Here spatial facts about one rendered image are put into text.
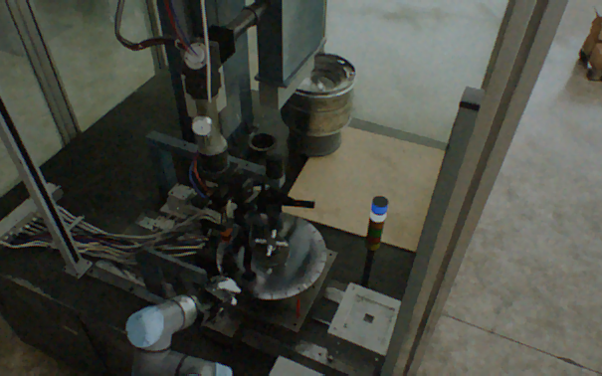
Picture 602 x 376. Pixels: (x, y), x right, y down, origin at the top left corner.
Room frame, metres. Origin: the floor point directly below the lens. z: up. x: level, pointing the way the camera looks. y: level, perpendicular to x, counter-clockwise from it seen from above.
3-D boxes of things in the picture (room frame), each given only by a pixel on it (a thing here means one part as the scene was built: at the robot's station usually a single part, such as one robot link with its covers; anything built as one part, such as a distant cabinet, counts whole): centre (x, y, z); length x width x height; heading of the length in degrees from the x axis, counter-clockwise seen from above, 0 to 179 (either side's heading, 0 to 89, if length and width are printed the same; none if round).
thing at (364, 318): (0.74, -0.20, 0.82); 0.18 x 0.18 x 0.15; 67
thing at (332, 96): (1.71, -0.05, 0.93); 0.31 x 0.31 x 0.36
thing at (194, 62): (1.12, 0.18, 1.45); 0.35 x 0.07 x 0.28; 157
